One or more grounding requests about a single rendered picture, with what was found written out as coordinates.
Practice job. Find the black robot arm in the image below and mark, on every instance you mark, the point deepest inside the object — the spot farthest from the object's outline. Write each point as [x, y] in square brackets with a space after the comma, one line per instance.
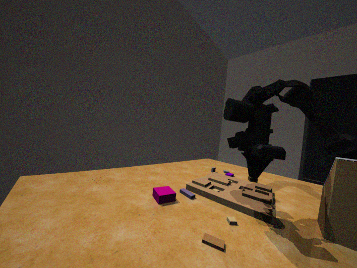
[251, 109]

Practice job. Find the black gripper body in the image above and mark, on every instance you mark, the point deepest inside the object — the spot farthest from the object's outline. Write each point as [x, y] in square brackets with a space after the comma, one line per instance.
[262, 148]

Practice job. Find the purple rectangular bar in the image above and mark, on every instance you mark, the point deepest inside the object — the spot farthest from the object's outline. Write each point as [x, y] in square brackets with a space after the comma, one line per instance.
[187, 193]

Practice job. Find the magenta block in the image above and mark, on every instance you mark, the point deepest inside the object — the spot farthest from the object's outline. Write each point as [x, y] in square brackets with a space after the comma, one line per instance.
[164, 194]

